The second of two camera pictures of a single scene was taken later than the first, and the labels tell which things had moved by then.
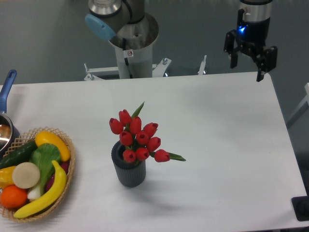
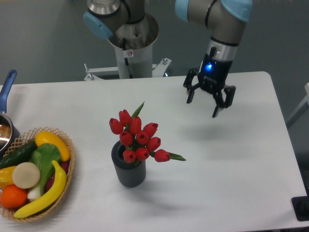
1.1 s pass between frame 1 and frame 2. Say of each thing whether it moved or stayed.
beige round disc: stayed
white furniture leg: stayed
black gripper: moved
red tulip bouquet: stayed
